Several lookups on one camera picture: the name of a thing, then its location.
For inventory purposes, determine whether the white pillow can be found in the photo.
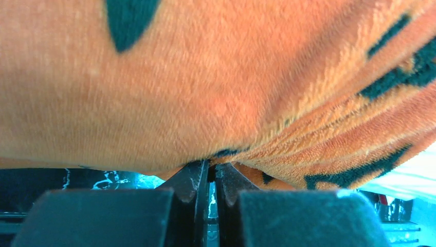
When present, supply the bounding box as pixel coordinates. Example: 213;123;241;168
359;143;435;204

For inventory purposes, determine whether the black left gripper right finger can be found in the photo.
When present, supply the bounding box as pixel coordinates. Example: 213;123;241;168
215;164;389;247

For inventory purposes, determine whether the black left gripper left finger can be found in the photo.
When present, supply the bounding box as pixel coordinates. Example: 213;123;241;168
13;160;209;246

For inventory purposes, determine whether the orange patterned plush pillowcase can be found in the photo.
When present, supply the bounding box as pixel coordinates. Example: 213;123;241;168
1;1;435;189

